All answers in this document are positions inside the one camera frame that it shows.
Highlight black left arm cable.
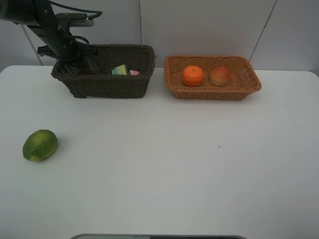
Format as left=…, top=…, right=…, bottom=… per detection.
left=48, top=0, right=103, bottom=19

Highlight black green pump bottle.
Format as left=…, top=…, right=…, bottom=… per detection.
left=103, top=64, right=131, bottom=76

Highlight dark brown wicker basket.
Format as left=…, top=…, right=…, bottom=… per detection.
left=51, top=44, right=156, bottom=99

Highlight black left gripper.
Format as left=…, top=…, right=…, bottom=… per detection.
left=29, top=25, right=96, bottom=75

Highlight orange tangerine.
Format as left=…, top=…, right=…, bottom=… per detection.
left=182, top=66, right=204, bottom=87

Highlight green mango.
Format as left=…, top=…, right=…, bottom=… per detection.
left=22, top=129, right=58, bottom=162

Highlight red yellow peach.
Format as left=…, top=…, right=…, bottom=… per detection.
left=210, top=66, right=231, bottom=86

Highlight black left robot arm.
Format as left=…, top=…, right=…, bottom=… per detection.
left=0, top=0, right=102, bottom=75

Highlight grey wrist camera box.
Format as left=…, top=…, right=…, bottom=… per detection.
left=55, top=13, right=94, bottom=28

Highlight translucent purple cup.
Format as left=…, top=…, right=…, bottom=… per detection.
left=73, top=55, right=100, bottom=75

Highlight pink detergent bottle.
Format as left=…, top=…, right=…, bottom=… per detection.
left=130, top=70, right=140, bottom=76

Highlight orange wicker basket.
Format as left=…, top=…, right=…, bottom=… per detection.
left=164, top=55, right=262, bottom=101

